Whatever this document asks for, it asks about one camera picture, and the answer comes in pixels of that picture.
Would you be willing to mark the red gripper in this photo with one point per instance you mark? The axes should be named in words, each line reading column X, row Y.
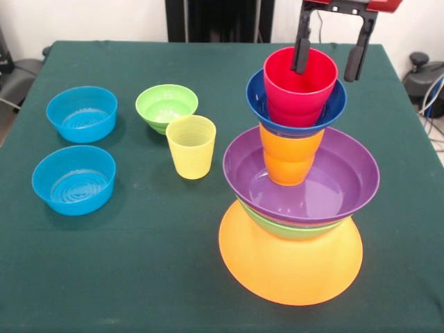
column 385, row 4

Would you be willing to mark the red cup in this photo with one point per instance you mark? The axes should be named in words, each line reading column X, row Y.
column 298, row 97

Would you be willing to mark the dark blue bowl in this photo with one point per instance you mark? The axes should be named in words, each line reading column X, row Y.
column 256, row 100

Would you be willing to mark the orange cup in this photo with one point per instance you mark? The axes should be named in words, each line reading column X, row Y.
column 289, row 159

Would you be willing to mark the purple bowl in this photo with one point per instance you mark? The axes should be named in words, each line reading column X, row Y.
column 343, row 187

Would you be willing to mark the small green bowl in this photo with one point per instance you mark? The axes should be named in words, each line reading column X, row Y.
column 166, row 107

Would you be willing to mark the large green bowl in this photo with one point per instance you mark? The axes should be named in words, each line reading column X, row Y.
column 298, row 231

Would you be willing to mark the large orange bowl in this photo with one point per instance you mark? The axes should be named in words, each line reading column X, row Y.
column 291, row 270

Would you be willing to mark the yellow cup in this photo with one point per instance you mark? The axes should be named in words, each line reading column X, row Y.
column 190, row 152

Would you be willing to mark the light blue bowl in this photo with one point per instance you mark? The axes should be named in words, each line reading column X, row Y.
column 82, row 116
column 74, row 184

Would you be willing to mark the dark green tablecloth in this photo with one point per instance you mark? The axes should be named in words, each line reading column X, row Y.
column 104, row 260

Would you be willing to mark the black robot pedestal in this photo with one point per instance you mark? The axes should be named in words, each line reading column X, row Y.
column 222, row 14

